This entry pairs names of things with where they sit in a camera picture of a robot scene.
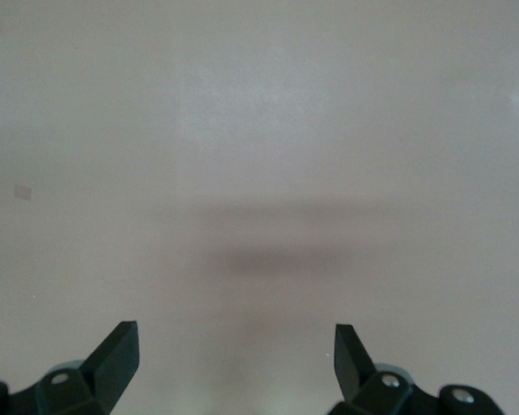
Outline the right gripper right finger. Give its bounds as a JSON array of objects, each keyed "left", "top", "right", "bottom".
[{"left": 328, "top": 322, "right": 507, "bottom": 415}]

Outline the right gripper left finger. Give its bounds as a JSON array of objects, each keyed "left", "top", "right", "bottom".
[{"left": 0, "top": 320, "right": 140, "bottom": 415}]

